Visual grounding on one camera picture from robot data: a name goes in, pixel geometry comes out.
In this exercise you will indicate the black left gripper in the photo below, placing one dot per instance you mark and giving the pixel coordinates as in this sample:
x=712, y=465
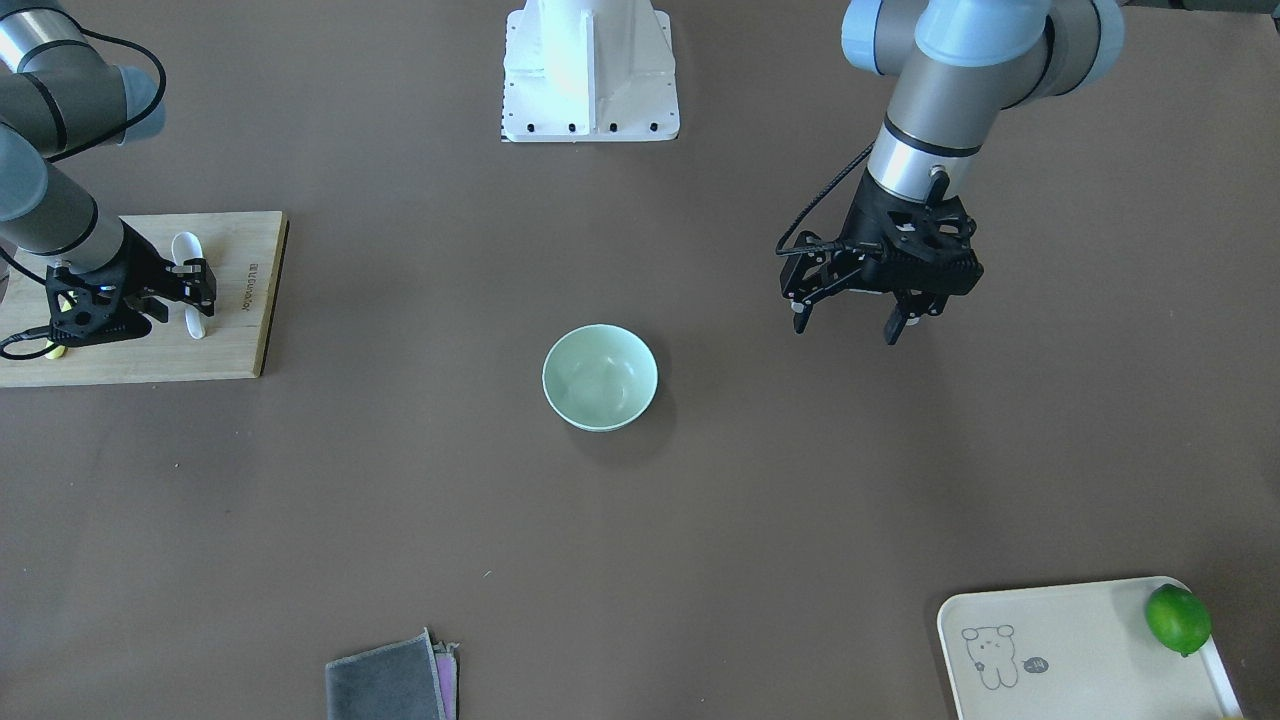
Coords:
x=863, y=228

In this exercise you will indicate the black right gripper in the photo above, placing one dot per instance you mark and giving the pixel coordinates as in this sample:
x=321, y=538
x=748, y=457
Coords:
x=138, y=268

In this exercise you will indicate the white ceramic spoon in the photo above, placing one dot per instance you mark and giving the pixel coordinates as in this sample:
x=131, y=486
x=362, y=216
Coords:
x=186, y=249

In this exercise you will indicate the mint green bowl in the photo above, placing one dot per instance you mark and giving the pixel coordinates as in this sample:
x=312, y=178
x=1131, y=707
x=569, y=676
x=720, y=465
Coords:
x=600, y=377

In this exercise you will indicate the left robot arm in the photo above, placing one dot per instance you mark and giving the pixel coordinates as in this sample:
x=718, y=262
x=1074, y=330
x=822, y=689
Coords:
x=957, y=65

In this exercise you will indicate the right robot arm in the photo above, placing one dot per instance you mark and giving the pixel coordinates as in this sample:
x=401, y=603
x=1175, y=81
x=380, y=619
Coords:
x=60, y=98

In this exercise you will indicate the beige rabbit tray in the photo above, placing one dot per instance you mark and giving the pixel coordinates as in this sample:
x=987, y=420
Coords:
x=1075, y=651

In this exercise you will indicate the grey folded cloth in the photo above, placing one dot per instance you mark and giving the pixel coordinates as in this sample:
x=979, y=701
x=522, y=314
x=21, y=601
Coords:
x=397, y=681

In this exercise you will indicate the green lime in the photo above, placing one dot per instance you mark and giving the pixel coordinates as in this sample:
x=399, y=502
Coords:
x=1177, y=619

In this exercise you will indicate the purple folded cloth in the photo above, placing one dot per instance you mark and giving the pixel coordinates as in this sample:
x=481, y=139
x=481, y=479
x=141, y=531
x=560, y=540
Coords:
x=448, y=671

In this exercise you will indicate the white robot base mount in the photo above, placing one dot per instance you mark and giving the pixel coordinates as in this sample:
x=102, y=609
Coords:
x=589, y=71

